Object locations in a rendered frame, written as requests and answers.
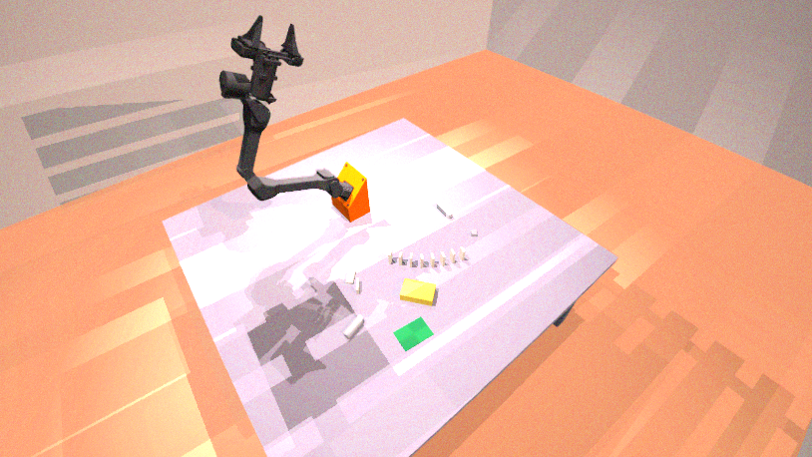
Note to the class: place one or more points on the yellow block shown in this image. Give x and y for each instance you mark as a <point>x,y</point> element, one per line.
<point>418,291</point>

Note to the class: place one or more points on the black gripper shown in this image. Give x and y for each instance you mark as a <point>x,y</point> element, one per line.
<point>265,64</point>

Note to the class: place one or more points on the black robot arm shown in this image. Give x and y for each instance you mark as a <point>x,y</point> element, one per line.
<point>256,117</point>

